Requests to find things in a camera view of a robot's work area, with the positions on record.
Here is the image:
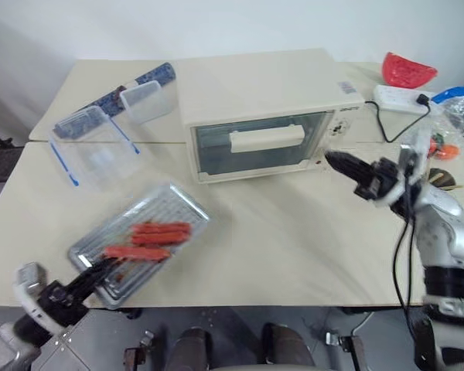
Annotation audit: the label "glass oven door with handle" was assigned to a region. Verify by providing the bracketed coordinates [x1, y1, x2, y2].
[189, 111, 331, 175]

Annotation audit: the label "large clear box blue clips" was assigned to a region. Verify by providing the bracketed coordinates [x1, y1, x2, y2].
[47, 105, 142, 193]

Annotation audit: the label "white power strip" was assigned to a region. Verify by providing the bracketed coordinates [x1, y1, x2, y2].
[372, 84, 442, 114]

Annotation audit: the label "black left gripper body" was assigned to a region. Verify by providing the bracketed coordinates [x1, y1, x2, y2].
[38, 281, 90, 328]

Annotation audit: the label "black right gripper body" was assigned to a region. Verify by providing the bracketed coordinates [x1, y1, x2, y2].
[353, 158, 401, 203]

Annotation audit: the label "table leg caster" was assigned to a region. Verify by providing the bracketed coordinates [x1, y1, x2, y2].
[122, 329, 156, 366]
[323, 329, 369, 371]

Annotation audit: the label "red translucent bowl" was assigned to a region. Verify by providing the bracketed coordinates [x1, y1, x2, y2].
[381, 51, 438, 90]

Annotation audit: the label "red sausage on skewer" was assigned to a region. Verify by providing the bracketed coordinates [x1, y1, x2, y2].
[132, 222, 191, 233]
[103, 245, 172, 263]
[131, 229, 193, 241]
[131, 236, 191, 247]

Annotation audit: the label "blue plastic lid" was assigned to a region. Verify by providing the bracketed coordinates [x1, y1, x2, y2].
[431, 85, 464, 105]

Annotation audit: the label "cream toaster oven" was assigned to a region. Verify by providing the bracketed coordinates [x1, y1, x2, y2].
[176, 47, 367, 186]

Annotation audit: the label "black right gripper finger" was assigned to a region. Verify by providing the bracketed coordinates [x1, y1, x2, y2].
[324, 150, 373, 173]
[326, 158, 370, 183]

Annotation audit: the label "wooden brown utensil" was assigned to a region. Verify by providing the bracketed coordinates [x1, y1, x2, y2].
[426, 168, 464, 191]

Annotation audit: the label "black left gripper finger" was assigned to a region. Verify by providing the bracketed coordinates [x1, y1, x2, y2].
[71, 259, 115, 289]
[79, 265, 121, 297]

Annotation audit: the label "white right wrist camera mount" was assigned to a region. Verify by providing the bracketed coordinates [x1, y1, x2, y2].
[374, 131, 431, 212]

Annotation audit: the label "black frame beside table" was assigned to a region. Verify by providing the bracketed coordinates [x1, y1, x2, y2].
[0, 123, 25, 183]

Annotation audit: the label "dark rounded shape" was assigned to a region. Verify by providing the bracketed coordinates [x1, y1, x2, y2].
[169, 326, 214, 371]
[260, 322, 315, 371]

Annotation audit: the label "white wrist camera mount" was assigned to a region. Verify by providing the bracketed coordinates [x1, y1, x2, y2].
[12, 261, 69, 337]
[374, 131, 431, 212]

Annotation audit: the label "small clear plastic container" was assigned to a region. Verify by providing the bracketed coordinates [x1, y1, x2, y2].
[119, 80, 171, 125]

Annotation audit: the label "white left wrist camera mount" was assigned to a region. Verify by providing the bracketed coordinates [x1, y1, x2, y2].
[12, 261, 69, 337]

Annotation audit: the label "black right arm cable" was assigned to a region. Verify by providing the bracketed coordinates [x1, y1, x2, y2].
[391, 181, 431, 351]

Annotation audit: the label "silver metal baking tray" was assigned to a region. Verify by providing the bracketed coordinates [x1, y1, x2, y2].
[67, 183, 212, 309]

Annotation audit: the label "black oven power cable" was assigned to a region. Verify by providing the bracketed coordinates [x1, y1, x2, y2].
[364, 100, 434, 145]

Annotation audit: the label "orange toy vegetable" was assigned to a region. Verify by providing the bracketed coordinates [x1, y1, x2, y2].
[428, 132, 461, 160]

